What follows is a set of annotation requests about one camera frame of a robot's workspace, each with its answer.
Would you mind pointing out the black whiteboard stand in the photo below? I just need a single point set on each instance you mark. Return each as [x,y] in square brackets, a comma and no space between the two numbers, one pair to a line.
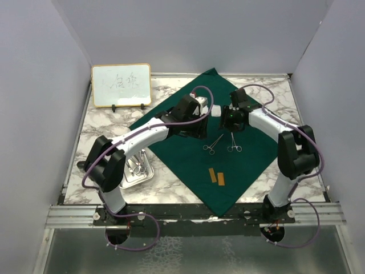
[141,106]

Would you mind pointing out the pile of steel instruments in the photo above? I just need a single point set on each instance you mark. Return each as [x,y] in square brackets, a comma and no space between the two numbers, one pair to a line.
[135,164]

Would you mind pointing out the stainless steel instrument tray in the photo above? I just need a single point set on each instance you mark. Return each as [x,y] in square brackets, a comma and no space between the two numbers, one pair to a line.
[130,181]

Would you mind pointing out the silver forceps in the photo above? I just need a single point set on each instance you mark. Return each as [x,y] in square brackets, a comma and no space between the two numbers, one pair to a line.
[233,146]
[210,147]

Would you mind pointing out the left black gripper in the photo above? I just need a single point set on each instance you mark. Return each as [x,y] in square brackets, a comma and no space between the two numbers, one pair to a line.
[201,130]

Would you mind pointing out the orange indicator strip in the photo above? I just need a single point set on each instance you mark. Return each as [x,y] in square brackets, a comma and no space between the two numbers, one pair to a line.
[212,175]
[221,179]

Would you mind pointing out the green surgical drape cloth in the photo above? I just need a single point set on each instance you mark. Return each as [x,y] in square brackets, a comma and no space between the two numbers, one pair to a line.
[186,158]

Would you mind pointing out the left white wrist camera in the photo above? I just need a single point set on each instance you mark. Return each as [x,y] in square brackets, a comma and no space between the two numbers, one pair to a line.
[203,108]

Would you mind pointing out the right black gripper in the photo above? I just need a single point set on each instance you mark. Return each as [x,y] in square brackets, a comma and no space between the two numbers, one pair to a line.
[224,120]

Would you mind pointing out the black mounting base rail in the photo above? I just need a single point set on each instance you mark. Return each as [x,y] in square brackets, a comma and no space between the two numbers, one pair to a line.
[249,213]

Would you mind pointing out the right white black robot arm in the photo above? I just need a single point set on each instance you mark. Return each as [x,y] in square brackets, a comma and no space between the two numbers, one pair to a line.
[297,154]

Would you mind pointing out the small framed whiteboard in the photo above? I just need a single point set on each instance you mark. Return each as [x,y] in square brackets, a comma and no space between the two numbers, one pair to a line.
[122,85]

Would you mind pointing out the white gauze pad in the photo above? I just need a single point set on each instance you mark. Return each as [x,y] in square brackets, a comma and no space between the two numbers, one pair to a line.
[216,111]

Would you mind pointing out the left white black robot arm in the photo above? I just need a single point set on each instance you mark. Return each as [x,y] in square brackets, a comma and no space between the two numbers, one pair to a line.
[105,163]

